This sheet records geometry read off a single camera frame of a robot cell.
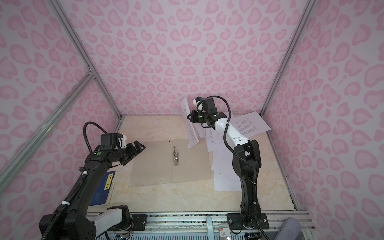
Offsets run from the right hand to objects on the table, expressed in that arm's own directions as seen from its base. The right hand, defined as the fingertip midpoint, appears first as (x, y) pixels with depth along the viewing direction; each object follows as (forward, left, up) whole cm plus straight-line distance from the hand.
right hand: (188, 114), depth 88 cm
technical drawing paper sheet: (-6, -2, -14) cm, 16 cm away
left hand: (-20, +25, -5) cm, 32 cm away
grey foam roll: (-53, -48, -20) cm, 75 cm away
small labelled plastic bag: (-54, -19, -21) cm, 61 cm away
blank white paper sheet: (-28, -22, -24) cm, 43 cm away
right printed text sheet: (+14, -44, -25) cm, 52 cm away
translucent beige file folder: (-18, +12, -24) cm, 32 cm away
